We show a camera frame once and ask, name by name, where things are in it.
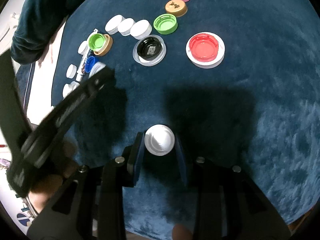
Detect left hand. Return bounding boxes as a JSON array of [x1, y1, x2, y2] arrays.
[[28, 140, 79, 213]]

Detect right hand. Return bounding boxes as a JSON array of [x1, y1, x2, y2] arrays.
[[172, 224, 193, 240]]

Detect white ointment tube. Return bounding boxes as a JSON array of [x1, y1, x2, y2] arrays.
[[75, 29, 98, 82]]

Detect white open lid right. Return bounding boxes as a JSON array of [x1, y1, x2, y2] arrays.
[[89, 62, 106, 77]]

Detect blue bottle cap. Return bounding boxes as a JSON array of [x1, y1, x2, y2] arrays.
[[85, 56, 99, 73]]

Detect dark blue plush blanket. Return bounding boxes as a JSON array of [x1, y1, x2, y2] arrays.
[[11, 0, 320, 240]]

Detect black cap on clear lid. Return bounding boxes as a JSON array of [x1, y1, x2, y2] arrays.
[[132, 35, 167, 67]]

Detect tan brown lid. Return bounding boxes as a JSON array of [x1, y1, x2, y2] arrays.
[[93, 34, 113, 56]]

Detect red cap on white lid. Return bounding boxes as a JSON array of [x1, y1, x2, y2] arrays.
[[185, 32, 226, 69]]

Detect green bottle cap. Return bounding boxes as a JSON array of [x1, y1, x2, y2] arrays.
[[88, 33, 106, 51]]

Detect green ribbed cap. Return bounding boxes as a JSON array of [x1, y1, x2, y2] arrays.
[[153, 14, 178, 35]]

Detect orange small cap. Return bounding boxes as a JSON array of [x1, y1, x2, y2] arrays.
[[165, 0, 188, 17]]

